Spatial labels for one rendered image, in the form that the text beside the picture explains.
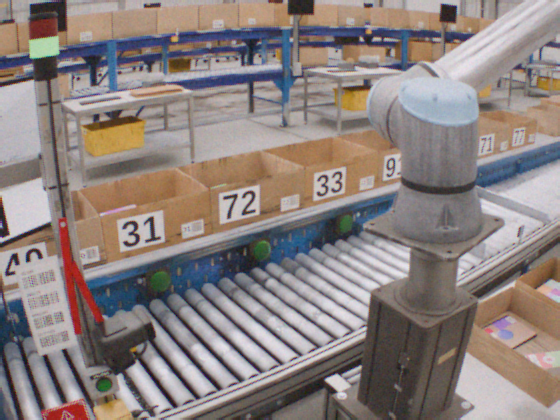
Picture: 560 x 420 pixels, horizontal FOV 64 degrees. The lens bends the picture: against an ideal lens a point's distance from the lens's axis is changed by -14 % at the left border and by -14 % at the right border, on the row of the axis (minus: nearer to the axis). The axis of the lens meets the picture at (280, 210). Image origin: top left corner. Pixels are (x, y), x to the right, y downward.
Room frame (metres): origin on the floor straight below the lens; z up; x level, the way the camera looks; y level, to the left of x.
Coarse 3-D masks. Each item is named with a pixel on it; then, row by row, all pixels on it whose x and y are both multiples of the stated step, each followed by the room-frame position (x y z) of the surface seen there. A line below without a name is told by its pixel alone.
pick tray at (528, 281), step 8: (544, 264) 1.42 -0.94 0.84; (552, 264) 1.45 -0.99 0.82; (528, 272) 1.36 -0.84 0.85; (536, 272) 1.39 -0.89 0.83; (544, 272) 1.43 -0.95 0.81; (552, 272) 1.46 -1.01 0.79; (520, 280) 1.33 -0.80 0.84; (528, 280) 1.37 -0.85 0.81; (536, 280) 1.40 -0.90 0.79; (544, 280) 1.43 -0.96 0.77; (528, 288) 1.27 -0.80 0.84; (536, 296) 1.24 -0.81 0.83; (544, 296) 1.21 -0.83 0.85; (552, 304) 1.18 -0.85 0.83
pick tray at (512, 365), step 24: (480, 312) 1.20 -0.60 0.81; (504, 312) 1.27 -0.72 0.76; (528, 312) 1.21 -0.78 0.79; (552, 312) 1.13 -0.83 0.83; (480, 336) 1.06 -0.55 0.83; (552, 336) 1.11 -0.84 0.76; (480, 360) 1.04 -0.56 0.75; (504, 360) 0.97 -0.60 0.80; (528, 360) 0.91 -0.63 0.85; (528, 384) 0.89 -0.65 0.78; (552, 384) 0.83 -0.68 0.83
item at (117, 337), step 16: (112, 320) 0.78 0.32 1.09; (128, 320) 0.78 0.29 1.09; (144, 320) 0.79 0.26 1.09; (96, 336) 0.74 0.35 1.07; (112, 336) 0.74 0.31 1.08; (128, 336) 0.75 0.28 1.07; (144, 336) 0.77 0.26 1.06; (112, 352) 0.73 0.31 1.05; (128, 352) 0.76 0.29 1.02; (112, 368) 0.75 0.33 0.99; (128, 368) 0.75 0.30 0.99
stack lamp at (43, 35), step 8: (32, 24) 0.76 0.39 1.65; (40, 24) 0.76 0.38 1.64; (48, 24) 0.76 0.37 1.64; (56, 24) 0.78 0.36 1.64; (32, 32) 0.76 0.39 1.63; (40, 32) 0.76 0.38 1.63; (48, 32) 0.76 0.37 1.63; (56, 32) 0.78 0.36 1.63; (32, 40) 0.76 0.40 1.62; (40, 40) 0.76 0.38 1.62; (48, 40) 0.76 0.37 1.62; (56, 40) 0.78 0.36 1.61; (32, 48) 0.76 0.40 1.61; (40, 48) 0.75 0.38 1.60; (48, 48) 0.76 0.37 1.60; (56, 48) 0.78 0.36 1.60; (32, 56) 0.76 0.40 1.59; (40, 56) 0.75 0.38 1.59
